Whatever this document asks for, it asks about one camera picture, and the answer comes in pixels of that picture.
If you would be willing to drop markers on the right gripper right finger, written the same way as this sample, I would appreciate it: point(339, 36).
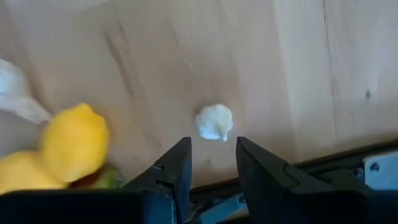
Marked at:
point(280, 196)

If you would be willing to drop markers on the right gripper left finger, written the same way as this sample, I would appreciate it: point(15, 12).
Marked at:
point(155, 199)

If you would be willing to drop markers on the white garlic bulb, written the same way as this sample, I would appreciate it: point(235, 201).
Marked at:
point(214, 121)
point(12, 90)

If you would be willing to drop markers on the silver corner bracket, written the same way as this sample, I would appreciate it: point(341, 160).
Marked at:
point(382, 174)

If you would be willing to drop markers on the yellow lemon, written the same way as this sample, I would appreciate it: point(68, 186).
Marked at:
point(74, 140)
point(21, 171)

